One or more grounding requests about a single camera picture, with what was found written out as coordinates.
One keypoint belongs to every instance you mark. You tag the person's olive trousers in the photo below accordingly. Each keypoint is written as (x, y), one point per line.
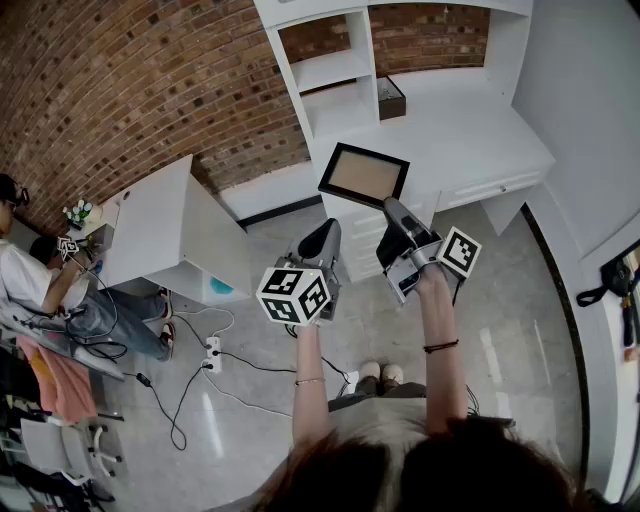
(395, 390)

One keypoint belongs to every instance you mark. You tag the white shelf desk unit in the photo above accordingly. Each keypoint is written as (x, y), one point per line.
(465, 130)

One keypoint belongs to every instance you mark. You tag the black wrist band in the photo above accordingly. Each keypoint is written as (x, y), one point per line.
(440, 346)

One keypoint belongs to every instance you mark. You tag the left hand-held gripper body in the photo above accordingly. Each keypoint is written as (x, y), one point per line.
(292, 295)

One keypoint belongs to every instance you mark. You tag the person's beige shoe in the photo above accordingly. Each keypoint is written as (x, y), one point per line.
(393, 374)
(371, 372)

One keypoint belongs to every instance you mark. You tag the dark brown open box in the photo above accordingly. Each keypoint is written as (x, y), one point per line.
(392, 102)

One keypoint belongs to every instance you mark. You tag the white side desk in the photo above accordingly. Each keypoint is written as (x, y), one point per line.
(150, 215)

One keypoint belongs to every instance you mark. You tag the small potted flower plant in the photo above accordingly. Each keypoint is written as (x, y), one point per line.
(79, 212)

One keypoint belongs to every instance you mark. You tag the person's left forearm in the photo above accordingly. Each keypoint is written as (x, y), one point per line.
(310, 400)

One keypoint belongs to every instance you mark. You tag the person's right forearm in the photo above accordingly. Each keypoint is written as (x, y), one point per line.
(442, 380)

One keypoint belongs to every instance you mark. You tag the person's beige shirt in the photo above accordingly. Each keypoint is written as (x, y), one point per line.
(380, 415)

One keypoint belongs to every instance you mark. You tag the dark hanging tool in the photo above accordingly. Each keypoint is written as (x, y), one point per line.
(628, 320)

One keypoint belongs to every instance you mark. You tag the person's left beige shoe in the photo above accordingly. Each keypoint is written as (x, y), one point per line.
(371, 372)

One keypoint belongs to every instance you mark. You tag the white office chair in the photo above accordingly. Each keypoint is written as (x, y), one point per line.
(50, 445)

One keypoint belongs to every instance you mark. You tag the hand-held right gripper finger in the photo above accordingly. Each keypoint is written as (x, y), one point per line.
(400, 215)
(390, 250)

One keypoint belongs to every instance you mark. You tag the pink cloth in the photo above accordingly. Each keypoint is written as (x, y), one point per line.
(65, 385)

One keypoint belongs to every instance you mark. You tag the person's right hand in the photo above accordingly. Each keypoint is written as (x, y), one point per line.
(432, 280)

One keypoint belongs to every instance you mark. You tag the black framed picture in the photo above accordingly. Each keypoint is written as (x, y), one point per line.
(361, 172)

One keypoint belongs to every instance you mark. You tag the small white box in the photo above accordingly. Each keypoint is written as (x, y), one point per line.
(107, 215)

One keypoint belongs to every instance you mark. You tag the teal round sticker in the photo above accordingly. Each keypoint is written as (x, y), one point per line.
(221, 286)

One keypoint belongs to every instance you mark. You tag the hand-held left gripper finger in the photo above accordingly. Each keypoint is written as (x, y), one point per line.
(312, 240)
(335, 242)

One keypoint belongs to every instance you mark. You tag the person's right beige shoe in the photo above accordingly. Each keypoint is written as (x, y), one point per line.
(393, 374)

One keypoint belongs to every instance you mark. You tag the white power strip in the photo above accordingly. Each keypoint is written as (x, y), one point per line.
(214, 354)

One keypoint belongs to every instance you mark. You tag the grey metal box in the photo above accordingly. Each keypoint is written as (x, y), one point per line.
(102, 237)

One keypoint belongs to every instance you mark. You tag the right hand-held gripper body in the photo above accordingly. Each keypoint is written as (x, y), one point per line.
(457, 250)

